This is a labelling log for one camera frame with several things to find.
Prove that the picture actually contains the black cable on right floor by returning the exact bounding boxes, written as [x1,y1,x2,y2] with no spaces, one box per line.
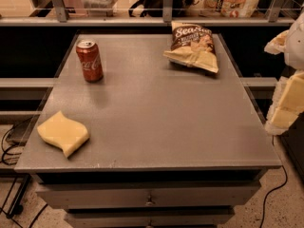
[258,136,289,228]

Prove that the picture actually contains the drawer with knob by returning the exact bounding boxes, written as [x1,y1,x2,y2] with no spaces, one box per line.
[65,208,234,228]
[36,181,260,209]

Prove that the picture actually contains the red coca-cola can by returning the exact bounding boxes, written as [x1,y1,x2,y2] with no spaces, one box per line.
[76,39,104,83]

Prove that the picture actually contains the black cables on left floor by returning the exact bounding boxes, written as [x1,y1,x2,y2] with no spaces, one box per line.
[0,117,48,228]

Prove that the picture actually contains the metal railing frame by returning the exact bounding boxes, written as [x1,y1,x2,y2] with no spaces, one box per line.
[0,0,303,27]

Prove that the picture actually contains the black bag behind glass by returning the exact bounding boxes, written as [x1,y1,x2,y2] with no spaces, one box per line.
[128,0,197,17]

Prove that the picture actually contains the brown sea salt chip bag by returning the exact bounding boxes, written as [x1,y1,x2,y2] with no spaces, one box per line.
[163,22,219,73]

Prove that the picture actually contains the lower drawer with knob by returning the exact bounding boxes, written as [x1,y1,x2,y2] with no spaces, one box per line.
[65,208,234,228]

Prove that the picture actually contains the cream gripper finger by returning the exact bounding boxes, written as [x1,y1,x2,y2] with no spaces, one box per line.
[265,71,304,135]
[264,30,289,55]

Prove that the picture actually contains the printed snack bag behind glass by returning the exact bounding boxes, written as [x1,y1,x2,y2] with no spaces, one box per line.
[200,0,259,18]

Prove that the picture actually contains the yellow wavy sponge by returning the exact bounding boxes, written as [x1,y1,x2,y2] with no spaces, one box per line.
[37,111,89,158]

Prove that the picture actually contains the clear plastic container behind glass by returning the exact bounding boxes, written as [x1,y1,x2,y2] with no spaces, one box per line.
[81,0,117,17]

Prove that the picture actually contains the upper drawer with knob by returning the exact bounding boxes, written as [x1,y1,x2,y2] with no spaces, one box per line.
[36,181,260,209]

